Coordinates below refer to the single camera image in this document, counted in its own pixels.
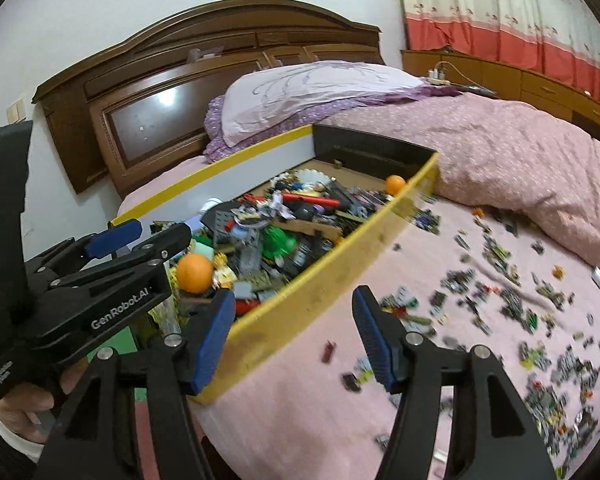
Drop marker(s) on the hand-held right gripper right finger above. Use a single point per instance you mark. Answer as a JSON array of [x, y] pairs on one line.
[[372, 340]]

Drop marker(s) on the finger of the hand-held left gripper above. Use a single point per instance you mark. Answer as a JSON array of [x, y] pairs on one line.
[[115, 237], [165, 242]]

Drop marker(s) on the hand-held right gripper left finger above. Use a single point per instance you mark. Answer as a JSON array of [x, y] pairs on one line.
[[212, 340]]

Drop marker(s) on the yellow cardboard box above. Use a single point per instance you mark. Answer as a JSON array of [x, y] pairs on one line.
[[330, 280]]

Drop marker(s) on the person's left forearm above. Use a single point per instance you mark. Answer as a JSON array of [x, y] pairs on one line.
[[15, 447]]

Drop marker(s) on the person's left hand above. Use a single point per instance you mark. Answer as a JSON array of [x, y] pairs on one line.
[[15, 410]]

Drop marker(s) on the orange ball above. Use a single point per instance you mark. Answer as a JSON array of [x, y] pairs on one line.
[[395, 184], [195, 271]]

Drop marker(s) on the green floor mat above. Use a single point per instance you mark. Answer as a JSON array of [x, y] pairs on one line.
[[122, 347]]

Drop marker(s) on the pile of toy bricks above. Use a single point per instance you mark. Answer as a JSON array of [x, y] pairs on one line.
[[280, 230]]

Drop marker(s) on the purple patterned pillow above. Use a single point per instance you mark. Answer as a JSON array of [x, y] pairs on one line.
[[215, 130]]

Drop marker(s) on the brown wooden headboard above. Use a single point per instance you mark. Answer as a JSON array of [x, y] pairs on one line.
[[130, 85]]

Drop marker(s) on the small grey box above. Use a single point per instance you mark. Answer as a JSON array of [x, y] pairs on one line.
[[200, 54]]

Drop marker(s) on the pink quilt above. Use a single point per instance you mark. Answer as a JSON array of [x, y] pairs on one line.
[[505, 160]]

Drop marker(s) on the white power strip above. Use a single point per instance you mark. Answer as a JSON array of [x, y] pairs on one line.
[[436, 76]]

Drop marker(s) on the low wooden cabinet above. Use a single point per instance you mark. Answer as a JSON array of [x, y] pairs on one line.
[[505, 77]]

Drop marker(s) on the cream and red curtain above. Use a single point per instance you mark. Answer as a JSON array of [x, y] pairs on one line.
[[480, 10]]

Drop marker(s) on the wall switch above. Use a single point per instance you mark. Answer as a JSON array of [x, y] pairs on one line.
[[15, 111]]

